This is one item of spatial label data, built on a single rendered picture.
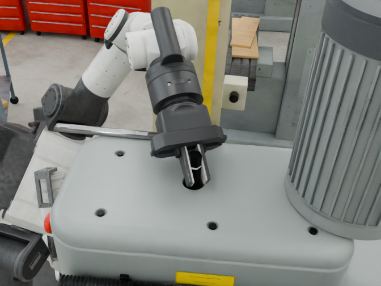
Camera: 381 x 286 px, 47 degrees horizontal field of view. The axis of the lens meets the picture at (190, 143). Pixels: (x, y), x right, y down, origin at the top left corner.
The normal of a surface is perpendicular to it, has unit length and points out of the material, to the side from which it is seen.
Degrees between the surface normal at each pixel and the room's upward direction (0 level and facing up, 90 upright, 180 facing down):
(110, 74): 93
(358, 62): 90
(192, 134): 31
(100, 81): 93
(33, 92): 0
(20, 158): 58
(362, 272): 0
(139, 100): 0
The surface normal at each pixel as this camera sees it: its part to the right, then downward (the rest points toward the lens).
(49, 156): 0.23, 0.07
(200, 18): -0.07, 0.60
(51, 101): -0.71, -0.13
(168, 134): 0.19, -0.39
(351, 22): -0.89, 0.24
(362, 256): 0.04, -0.80
